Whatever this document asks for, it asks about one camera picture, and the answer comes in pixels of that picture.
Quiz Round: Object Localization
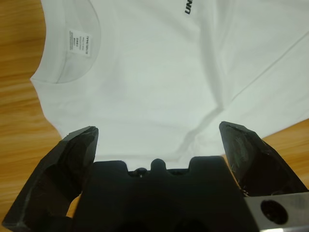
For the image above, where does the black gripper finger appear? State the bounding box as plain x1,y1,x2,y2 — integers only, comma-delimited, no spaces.
218,121,302,198
0,125,99,232

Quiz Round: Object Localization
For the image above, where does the white t-shirt with black logo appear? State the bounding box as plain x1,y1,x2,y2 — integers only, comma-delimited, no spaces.
30,0,309,171

